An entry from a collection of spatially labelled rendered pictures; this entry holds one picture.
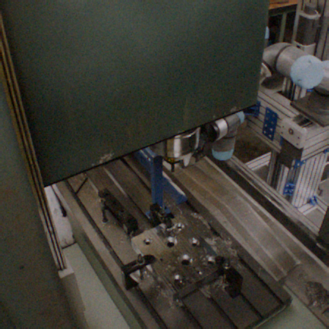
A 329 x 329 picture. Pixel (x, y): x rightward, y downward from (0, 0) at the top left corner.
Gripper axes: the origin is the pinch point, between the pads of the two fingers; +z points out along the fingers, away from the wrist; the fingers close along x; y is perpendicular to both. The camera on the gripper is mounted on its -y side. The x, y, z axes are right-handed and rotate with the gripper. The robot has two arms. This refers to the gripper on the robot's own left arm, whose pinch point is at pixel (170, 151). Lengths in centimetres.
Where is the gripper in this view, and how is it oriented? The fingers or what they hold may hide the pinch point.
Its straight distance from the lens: 124.8
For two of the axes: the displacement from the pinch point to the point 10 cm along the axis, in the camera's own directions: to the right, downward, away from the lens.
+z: -6.8, 4.4, -5.9
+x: -7.4, -4.4, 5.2
